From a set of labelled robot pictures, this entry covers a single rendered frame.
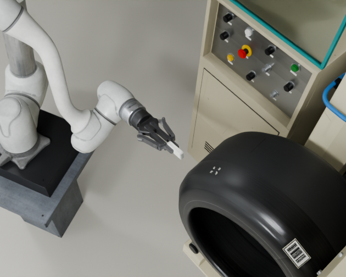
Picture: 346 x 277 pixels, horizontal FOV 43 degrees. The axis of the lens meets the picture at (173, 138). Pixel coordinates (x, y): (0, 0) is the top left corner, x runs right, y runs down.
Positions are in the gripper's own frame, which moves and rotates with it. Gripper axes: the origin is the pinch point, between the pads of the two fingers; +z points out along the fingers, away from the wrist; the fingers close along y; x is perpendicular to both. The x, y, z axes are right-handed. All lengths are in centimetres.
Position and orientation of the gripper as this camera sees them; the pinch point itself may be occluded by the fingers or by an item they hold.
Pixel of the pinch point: (175, 150)
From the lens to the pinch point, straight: 149.9
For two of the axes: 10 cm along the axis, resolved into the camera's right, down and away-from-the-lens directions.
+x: 0.5, 6.1, 7.9
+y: 7.5, -5.5, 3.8
